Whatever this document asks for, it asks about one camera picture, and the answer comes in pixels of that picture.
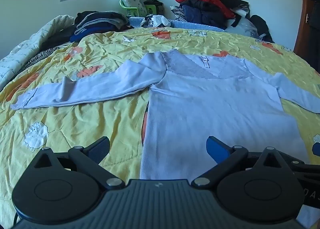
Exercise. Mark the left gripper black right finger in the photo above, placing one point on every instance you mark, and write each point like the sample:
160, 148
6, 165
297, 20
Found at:
228, 160

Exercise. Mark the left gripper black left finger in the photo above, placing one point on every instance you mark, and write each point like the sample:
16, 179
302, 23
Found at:
87, 162

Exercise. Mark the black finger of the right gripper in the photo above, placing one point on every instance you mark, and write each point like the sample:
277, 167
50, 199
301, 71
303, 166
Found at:
316, 149

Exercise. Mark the light blue long-sleeve shirt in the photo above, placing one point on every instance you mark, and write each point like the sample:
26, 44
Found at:
263, 193

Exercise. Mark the person in black clothes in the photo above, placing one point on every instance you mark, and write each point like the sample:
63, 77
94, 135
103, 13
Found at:
313, 42

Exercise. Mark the stack of dark folded clothes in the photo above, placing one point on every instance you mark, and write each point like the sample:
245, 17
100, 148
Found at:
91, 22

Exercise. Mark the yellow cartoon bedspread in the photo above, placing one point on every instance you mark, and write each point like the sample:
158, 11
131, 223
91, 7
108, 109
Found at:
158, 95

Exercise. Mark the white patterned quilt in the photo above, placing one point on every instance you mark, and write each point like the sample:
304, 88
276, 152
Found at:
14, 61

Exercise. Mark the navy blue jacket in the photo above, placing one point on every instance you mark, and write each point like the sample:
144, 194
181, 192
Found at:
202, 12

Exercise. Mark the black white crumpled cloth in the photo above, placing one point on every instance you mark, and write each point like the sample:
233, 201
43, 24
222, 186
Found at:
155, 21

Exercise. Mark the green plastic chair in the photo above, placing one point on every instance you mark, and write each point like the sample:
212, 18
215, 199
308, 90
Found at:
134, 11

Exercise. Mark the brown wooden door frame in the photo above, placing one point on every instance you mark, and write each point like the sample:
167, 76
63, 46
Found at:
301, 45

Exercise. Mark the black bag by wall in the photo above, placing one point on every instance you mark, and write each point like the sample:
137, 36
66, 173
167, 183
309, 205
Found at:
262, 28

